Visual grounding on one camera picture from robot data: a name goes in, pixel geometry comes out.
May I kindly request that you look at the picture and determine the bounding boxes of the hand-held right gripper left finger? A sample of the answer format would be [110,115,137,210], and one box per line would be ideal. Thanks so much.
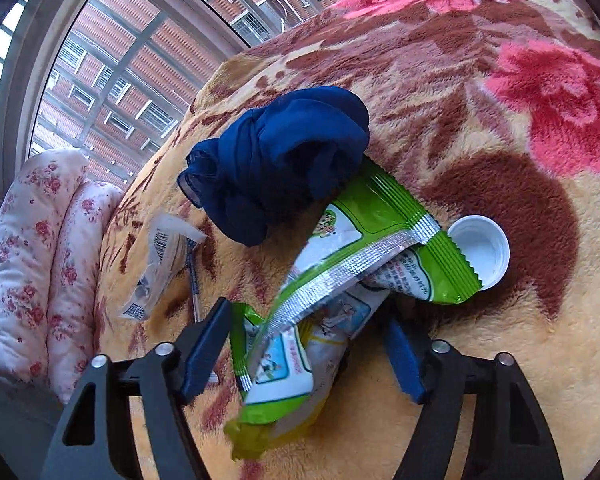
[40,297,233,480]

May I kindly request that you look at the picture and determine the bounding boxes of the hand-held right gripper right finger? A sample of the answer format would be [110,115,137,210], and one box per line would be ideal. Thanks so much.
[380,310,565,480]

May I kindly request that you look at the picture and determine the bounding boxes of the green snack packet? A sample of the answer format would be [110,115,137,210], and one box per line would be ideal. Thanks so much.
[230,157,483,426]

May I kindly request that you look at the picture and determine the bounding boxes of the grey pen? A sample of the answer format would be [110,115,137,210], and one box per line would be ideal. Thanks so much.
[185,239,220,385]

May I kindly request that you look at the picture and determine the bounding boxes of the yellow plastic wrapper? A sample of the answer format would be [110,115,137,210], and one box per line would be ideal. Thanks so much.
[224,337,348,462]

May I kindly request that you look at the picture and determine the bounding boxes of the clear barcode plastic wrapper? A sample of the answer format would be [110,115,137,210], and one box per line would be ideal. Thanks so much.
[119,212,208,320]

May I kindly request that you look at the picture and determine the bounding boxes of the white plastic bottle cap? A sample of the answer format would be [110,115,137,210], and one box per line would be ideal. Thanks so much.
[446,215,511,292]

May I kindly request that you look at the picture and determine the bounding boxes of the folded pink floral quilt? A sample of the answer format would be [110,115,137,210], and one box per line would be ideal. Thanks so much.
[0,149,126,403]

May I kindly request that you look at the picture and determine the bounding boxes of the navy blue cloth bag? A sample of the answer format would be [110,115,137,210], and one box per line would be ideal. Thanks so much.
[177,86,371,247]

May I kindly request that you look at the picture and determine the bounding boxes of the plush floral blanket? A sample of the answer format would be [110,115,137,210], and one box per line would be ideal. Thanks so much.
[92,0,600,480]

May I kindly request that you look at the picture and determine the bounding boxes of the red brick building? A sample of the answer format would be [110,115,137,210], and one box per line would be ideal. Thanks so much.
[30,0,416,186]

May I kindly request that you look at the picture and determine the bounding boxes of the metal window guard bars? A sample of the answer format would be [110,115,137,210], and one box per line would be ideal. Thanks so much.
[30,0,431,186]

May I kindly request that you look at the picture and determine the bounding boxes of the grey window frame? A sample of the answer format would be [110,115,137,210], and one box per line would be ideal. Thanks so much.
[0,0,331,191]

